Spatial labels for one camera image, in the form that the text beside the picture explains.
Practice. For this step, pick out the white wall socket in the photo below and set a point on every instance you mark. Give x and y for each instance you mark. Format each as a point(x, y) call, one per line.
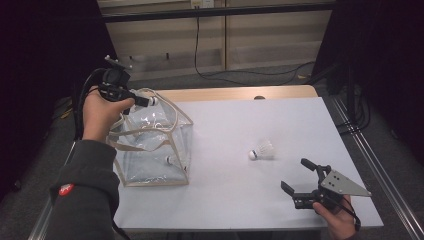
point(206, 3)

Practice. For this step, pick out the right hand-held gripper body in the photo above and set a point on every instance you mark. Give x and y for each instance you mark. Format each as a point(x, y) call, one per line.
point(340, 184)

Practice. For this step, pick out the aluminium floor rail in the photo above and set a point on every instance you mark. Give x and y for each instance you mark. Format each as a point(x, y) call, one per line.
point(46, 213)
point(383, 173)

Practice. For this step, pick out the white table sheet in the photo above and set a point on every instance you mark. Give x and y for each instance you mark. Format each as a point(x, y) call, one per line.
point(233, 206)

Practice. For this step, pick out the black curtain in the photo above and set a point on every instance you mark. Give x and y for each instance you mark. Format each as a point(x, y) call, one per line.
point(40, 66)
point(393, 50)

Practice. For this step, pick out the black stand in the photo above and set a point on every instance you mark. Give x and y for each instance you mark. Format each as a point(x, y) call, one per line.
point(350, 93)

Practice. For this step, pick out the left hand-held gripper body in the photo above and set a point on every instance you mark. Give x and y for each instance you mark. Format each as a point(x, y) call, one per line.
point(115, 80)

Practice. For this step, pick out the clear plastic bag beige trim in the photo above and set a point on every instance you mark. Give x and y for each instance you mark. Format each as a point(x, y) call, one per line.
point(146, 170)

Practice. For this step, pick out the white netted plastic shuttlecock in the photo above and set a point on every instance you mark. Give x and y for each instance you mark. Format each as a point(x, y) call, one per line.
point(169, 160)

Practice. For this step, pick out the person's left hand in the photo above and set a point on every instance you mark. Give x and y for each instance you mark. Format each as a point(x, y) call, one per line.
point(98, 116)

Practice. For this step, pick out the person's right hand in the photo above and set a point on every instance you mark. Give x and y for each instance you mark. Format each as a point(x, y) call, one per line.
point(338, 223)

